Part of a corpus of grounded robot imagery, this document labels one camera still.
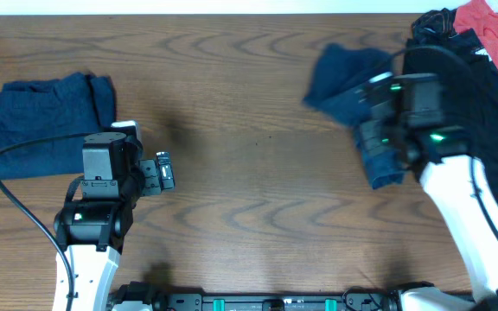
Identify navy blue denim shorts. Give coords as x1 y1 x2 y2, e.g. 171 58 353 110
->
303 43 405 189

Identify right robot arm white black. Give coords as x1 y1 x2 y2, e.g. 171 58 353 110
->
355 72 498 310

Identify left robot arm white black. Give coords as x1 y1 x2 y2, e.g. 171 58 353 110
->
53 128 175 310

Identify folded navy blue shorts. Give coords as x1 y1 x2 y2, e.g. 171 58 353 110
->
0 73 116 180

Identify black garment pile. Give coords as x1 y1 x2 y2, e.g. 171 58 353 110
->
403 9 498 204

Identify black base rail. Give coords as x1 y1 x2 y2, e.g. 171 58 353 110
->
108 281 477 311

